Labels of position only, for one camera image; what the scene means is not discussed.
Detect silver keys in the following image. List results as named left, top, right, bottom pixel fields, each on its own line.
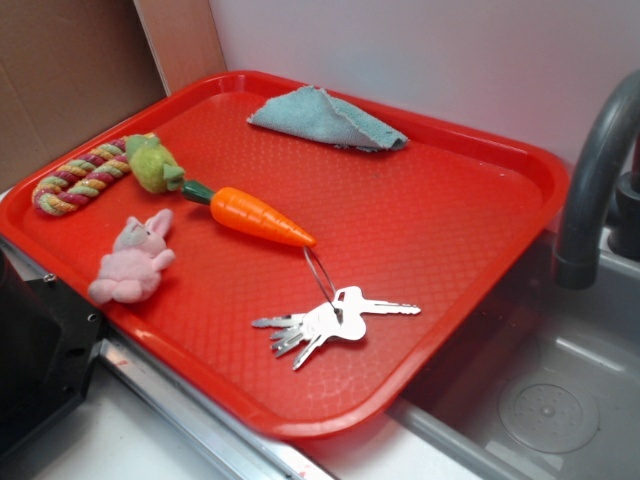
left=252, top=247, right=421, bottom=371

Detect orange plastic toy carrot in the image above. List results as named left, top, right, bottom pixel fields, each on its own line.
left=181, top=180, right=317, bottom=248

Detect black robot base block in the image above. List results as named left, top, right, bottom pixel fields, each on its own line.
left=1, top=255, right=105, bottom=460

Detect red plastic tray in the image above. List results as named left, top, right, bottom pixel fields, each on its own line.
left=1, top=72, right=569, bottom=439

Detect light blue cloth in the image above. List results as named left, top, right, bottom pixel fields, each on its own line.
left=247, top=85, right=409, bottom=152

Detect green plush toy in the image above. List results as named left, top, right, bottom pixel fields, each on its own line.
left=125, top=134, right=185, bottom=194

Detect pink plush bunny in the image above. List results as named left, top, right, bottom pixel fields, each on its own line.
left=88, top=209, right=176, bottom=305

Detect grey faucet spout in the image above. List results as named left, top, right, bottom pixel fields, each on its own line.
left=552, top=71, right=639, bottom=289

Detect grey toy sink basin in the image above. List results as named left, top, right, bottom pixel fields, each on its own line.
left=387, top=225, right=640, bottom=480

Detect brown cardboard panel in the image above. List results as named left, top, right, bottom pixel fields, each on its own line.
left=1, top=1, right=226, bottom=190

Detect multicolour rope toy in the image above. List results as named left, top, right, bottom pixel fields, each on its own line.
left=31, top=137, right=131, bottom=217

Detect dark faucet handle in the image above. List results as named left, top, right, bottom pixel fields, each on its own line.
left=608, top=141, right=639, bottom=261

